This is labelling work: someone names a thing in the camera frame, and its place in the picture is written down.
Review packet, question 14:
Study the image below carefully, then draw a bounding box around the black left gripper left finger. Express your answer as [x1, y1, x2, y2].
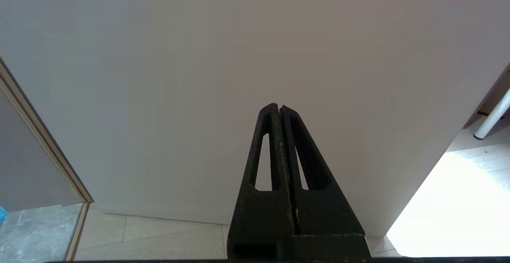
[226, 103, 296, 260]

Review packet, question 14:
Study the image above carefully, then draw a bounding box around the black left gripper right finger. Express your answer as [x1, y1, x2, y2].
[280, 105, 372, 260]

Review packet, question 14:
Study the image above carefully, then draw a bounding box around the beige door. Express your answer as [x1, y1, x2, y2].
[0, 0, 510, 237]

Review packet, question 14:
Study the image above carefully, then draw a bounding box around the white table with round legs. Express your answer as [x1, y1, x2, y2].
[473, 89, 510, 140]

